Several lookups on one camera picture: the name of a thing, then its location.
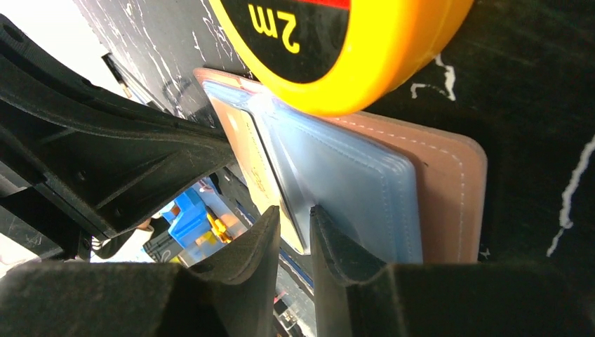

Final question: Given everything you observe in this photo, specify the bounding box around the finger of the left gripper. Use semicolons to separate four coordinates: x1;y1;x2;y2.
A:
1;17;233;238

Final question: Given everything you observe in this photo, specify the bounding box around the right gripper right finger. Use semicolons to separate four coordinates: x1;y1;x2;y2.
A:
310;206;594;336

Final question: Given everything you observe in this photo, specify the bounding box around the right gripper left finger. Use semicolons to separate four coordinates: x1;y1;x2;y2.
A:
1;206;280;336

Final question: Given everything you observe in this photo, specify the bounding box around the yellow tape measure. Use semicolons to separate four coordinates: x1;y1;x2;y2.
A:
210;0;472;117

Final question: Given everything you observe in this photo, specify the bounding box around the pink leather card holder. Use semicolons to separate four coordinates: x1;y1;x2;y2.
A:
194;68;488;263

